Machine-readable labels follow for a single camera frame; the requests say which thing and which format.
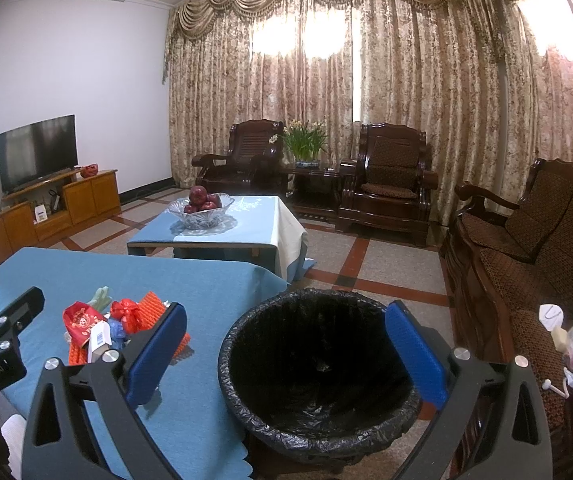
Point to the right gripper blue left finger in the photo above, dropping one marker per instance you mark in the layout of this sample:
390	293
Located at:
59	441

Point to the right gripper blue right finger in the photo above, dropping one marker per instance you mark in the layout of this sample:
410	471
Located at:
490	421

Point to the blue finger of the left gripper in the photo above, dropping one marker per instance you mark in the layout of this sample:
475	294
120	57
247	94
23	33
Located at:
18	315

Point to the orange foam fruit net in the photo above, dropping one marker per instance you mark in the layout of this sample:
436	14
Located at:
151	308

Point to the blue plastic bag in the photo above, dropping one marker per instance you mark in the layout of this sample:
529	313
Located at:
117	333

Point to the green rubber glove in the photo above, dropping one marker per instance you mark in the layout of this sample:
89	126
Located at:
101	300

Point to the red plastic bag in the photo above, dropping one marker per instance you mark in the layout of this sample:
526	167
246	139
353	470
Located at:
128	313

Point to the white medicine box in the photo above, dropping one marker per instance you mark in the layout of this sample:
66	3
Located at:
100	341

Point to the black lined trash bin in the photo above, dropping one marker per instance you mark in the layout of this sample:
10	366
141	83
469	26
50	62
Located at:
313	375

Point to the red patterned packet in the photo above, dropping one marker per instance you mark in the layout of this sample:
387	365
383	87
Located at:
79	320

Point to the wooden tv cabinet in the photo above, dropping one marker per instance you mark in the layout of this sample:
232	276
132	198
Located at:
54	208

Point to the glass fruit bowl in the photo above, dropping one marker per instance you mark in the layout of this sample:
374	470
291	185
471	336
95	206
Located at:
200	220

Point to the red apples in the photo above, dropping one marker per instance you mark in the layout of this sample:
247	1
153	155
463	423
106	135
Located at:
200	199

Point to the flat screen television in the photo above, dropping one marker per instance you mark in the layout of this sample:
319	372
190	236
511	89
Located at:
35	151

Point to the far blue tablecloth table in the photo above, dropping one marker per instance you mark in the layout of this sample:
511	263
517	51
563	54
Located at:
257	229

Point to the dark wooden sofa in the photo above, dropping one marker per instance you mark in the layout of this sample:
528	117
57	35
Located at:
503	261

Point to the red ornament on cabinet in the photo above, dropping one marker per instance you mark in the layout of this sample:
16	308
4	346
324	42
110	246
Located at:
89	171

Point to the left dark wooden armchair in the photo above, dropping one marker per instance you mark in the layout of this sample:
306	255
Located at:
252	165

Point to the dark wooden armchair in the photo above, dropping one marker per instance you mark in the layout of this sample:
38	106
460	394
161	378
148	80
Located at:
388	185
252	165

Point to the dark wooden side table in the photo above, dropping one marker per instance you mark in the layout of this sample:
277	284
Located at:
313	192

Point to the potted green plant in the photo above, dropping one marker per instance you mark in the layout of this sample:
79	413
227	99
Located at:
302	142

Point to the right dark wooden armchair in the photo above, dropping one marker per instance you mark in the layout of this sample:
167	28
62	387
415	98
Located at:
388	185

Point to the floral beige curtains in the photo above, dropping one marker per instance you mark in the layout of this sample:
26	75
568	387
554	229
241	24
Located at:
490	82

